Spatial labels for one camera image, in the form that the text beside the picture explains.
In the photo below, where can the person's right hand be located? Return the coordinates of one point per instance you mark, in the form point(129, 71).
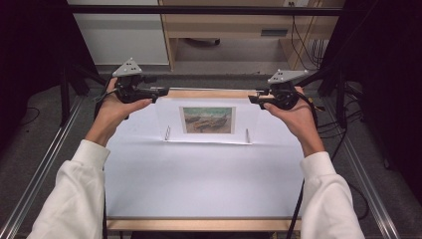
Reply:
point(298, 122)

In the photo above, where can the black metal stand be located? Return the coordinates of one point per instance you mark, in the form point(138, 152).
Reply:
point(340, 99)
point(64, 96)

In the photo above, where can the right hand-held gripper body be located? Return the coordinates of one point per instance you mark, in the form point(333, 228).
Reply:
point(283, 94)

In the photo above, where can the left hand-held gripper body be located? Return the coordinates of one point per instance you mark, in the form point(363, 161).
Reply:
point(127, 89)

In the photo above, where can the yellow black tape piece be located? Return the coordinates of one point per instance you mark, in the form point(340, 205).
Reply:
point(320, 108)

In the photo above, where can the black horizontal frame bar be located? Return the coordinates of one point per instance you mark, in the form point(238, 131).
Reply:
point(199, 10)

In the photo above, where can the person's left hand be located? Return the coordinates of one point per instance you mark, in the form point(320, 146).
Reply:
point(111, 114)

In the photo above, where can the dark curtain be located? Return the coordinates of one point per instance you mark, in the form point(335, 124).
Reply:
point(30, 49)
point(388, 66)

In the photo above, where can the picture card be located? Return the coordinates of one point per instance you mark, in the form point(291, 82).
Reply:
point(207, 120)

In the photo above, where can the aluminium floor rail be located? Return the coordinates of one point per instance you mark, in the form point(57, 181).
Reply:
point(365, 186)
point(43, 162)

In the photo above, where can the white cabinet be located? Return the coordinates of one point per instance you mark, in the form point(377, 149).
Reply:
point(122, 36)

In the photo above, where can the grey table board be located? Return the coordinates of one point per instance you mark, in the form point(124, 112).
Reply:
point(199, 179)

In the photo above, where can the wooden table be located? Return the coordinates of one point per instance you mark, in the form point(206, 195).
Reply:
point(199, 225)

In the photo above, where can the light wooden desk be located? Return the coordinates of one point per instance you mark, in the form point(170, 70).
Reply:
point(232, 25)

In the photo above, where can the clear acrylic photo frame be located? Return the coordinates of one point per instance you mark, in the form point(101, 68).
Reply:
point(169, 116)

